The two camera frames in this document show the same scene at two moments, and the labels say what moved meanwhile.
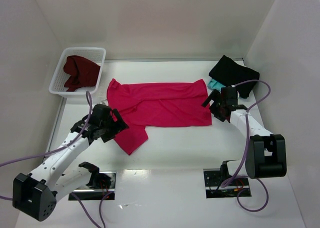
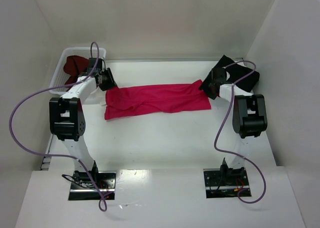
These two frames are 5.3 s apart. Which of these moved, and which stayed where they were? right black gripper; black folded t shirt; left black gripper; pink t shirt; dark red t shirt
Moved: right black gripper; left black gripper; pink t shirt
Stayed: dark red t shirt; black folded t shirt
